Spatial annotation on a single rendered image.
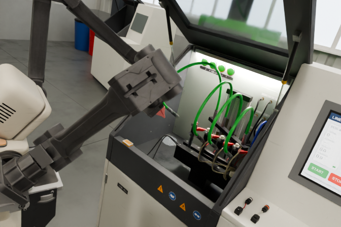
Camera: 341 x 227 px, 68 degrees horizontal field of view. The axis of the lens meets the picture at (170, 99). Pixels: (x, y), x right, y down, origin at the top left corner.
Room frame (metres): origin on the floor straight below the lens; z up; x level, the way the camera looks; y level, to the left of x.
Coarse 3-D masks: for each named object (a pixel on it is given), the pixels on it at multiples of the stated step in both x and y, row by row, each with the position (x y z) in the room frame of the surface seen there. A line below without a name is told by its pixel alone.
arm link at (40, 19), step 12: (36, 0) 0.89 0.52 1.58; (48, 0) 0.91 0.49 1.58; (60, 0) 0.93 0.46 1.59; (36, 12) 0.89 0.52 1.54; (48, 12) 0.92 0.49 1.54; (36, 24) 0.89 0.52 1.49; (48, 24) 0.92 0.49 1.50; (36, 36) 0.89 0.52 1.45; (36, 48) 0.88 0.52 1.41; (36, 60) 0.88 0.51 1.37; (36, 72) 0.88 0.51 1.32; (36, 84) 0.85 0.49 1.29
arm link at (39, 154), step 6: (42, 144) 0.53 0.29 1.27; (48, 144) 0.54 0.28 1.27; (30, 150) 0.51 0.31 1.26; (36, 150) 0.52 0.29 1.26; (42, 150) 0.52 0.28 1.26; (48, 150) 0.53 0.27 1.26; (54, 150) 0.54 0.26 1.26; (36, 156) 0.51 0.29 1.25; (42, 156) 0.52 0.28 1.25; (48, 156) 0.52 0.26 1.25; (54, 156) 0.53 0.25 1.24; (36, 162) 0.51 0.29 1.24; (42, 162) 0.51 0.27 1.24; (48, 162) 0.51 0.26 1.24; (42, 168) 0.50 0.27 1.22
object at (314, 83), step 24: (312, 72) 1.04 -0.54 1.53; (336, 72) 1.03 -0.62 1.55; (288, 96) 1.04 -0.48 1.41; (312, 96) 1.00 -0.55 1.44; (336, 96) 0.97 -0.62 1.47; (288, 120) 1.00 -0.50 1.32; (312, 120) 0.96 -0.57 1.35; (288, 144) 0.96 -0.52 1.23; (264, 168) 0.96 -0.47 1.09; (288, 168) 0.92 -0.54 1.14; (264, 192) 0.92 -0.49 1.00; (288, 192) 0.88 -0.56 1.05; (312, 192) 0.85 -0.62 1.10; (312, 216) 0.81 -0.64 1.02; (336, 216) 0.78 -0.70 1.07
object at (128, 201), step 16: (112, 176) 1.14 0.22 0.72; (112, 192) 1.13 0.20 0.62; (128, 192) 1.06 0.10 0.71; (144, 192) 1.01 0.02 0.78; (112, 208) 1.12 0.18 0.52; (128, 208) 1.05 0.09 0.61; (144, 208) 0.99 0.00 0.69; (160, 208) 0.94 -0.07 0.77; (112, 224) 1.11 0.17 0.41; (128, 224) 1.04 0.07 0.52; (144, 224) 0.98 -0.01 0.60; (160, 224) 0.93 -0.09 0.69; (176, 224) 0.88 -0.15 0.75
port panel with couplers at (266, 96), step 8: (264, 88) 1.31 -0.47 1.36; (264, 96) 1.30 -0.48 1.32; (272, 96) 1.28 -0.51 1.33; (280, 96) 1.26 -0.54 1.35; (256, 104) 1.32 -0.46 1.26; (264, 104) 1.29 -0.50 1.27; (272, 104) 1.27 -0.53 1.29; (256, 112) 1.31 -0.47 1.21; (264, 112) 1.29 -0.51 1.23; (256, 120) 1.30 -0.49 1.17; (264, 120) 1.27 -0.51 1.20; (248, 136) 1.31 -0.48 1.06
